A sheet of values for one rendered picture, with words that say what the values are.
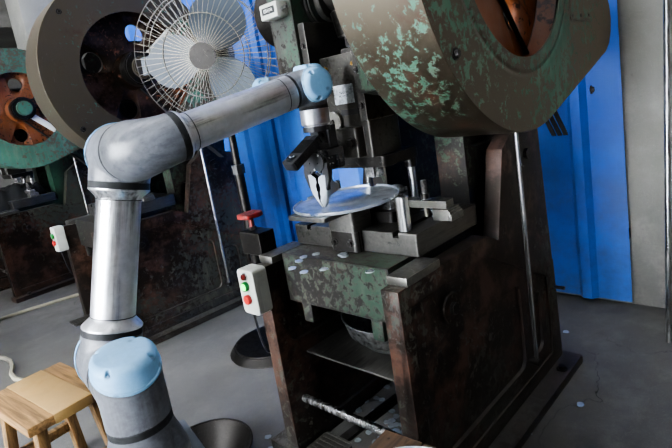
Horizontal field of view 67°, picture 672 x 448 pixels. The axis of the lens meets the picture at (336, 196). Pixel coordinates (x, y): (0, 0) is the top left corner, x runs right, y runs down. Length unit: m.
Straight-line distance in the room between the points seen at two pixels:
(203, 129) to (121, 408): 0.51
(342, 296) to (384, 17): 0.74
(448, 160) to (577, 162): 0.94
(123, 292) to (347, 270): 0.54
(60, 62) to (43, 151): 1.80
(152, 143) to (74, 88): 1.49
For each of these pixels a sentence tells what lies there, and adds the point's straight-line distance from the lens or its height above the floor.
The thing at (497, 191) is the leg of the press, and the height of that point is 0.72.
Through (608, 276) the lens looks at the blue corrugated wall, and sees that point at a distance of 2.51.
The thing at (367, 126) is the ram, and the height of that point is 0.97.
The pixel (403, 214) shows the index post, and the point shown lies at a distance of 1.26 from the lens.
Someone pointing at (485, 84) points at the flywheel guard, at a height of 1.04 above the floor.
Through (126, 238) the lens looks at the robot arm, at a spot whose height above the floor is 0.86.
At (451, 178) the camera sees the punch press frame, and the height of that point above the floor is 0.77.
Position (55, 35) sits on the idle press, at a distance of 2.44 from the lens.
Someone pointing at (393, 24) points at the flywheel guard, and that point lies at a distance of 0.92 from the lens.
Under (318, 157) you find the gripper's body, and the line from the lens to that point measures 1.28.
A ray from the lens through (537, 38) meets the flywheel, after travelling 1.42.
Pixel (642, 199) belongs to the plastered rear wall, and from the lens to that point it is 2.40.
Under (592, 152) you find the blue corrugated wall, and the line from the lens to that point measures 2.37.
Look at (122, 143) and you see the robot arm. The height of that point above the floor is 1.04.
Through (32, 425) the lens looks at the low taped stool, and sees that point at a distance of 1.71.
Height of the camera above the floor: 1.06
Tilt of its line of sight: 11 degrees down
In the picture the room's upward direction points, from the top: 9 degrees counter-clockwise
